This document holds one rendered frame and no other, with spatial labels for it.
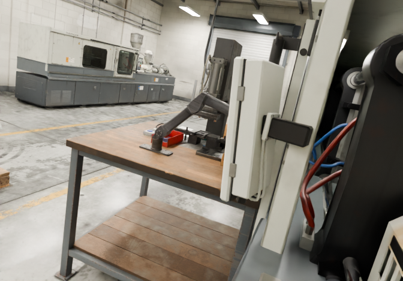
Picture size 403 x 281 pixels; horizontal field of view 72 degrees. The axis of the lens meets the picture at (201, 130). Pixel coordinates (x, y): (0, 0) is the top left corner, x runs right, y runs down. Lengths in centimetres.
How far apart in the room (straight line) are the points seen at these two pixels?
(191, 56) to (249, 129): 1155
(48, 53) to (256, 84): 604
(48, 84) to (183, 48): 709
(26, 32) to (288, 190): 673
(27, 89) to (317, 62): 667
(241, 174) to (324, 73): 32
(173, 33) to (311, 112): 1213
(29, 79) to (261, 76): 650
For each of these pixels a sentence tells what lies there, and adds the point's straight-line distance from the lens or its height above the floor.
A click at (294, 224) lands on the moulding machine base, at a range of 102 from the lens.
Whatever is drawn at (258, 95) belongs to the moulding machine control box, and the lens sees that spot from 69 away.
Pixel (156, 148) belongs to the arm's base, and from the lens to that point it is 164.
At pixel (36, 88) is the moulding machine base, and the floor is 41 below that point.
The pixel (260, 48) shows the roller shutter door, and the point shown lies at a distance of 1126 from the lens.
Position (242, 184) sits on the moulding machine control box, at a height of 115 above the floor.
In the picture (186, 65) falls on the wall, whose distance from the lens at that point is 1226.
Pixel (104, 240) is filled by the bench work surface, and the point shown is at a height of 22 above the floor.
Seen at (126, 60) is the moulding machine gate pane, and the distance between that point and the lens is 828.
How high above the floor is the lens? 141
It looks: 12 degrees down
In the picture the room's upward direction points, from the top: 11 degrees clockwise
